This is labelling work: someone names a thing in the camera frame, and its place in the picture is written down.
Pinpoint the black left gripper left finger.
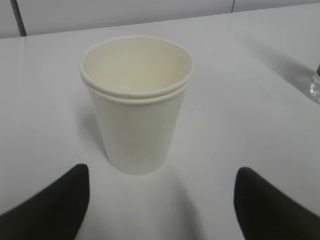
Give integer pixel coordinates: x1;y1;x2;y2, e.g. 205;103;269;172
0;164;90;240

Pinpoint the white paper cup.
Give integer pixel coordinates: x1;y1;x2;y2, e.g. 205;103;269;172
79;36;194;175

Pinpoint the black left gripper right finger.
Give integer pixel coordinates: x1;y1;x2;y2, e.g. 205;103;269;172
233;167;320;240

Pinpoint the clear green-label water bottle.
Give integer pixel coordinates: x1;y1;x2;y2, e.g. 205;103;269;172
309;65;320;103

